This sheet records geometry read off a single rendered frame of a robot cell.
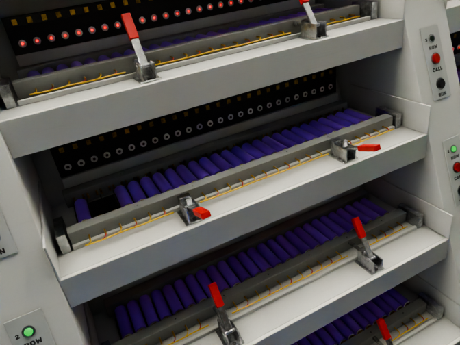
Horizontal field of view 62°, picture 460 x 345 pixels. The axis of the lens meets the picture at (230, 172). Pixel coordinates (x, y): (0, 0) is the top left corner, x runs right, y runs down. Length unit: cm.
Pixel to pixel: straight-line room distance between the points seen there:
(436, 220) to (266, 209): 35
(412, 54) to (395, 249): 33
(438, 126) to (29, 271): 66
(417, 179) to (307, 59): 32
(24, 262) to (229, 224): 25
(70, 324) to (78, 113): 25
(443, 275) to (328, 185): 33
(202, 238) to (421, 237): 42
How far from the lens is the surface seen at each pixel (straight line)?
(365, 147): 59
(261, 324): 62
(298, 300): 65
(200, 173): 60
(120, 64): 57
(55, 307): 52
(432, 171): 76
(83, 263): 52
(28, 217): 49
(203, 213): 46
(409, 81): 73
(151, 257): 52
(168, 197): 55
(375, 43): 69
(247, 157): 62
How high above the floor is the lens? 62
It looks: 9 degrees down
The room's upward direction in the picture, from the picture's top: 17 degrees counter-clockwise
